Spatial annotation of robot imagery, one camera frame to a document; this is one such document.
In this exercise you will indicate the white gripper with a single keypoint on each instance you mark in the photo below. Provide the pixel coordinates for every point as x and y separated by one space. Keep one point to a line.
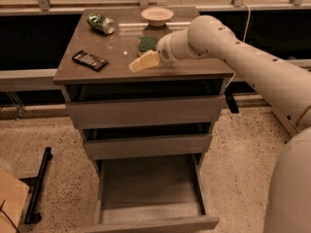
165 49

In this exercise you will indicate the green and yellow sponge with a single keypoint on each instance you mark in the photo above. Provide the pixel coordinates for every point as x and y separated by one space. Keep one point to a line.
146 43

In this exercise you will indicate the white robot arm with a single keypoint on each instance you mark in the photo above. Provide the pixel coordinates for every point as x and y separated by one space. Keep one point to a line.
286 87

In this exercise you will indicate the grey top drawer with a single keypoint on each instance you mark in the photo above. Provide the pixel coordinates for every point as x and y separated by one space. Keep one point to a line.
112 105

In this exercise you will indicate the grey drawer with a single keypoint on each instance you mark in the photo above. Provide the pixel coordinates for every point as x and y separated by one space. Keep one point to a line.
153 140
159 194
112 105

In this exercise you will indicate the grey drawer cabinet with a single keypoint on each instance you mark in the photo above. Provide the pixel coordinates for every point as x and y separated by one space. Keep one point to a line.
121 48

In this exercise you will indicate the grey middle drawer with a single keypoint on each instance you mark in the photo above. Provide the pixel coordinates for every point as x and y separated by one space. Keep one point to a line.
153 140

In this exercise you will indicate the grey bottom drawer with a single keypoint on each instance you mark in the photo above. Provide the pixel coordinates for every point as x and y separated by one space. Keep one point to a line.
159 194

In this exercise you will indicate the white bowl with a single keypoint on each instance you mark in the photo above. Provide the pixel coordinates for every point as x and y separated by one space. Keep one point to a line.
157 16

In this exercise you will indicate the green soda can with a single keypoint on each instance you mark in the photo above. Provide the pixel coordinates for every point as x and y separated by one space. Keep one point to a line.
100 23

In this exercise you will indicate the black chocolate bar packet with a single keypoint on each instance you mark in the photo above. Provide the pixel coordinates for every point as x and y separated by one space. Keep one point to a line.
89 60

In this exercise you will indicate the wooden board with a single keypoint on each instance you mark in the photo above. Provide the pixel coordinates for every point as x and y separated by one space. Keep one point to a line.
13 193

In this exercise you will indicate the black metal bar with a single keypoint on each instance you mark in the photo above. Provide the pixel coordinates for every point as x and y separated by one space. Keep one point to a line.
36 183

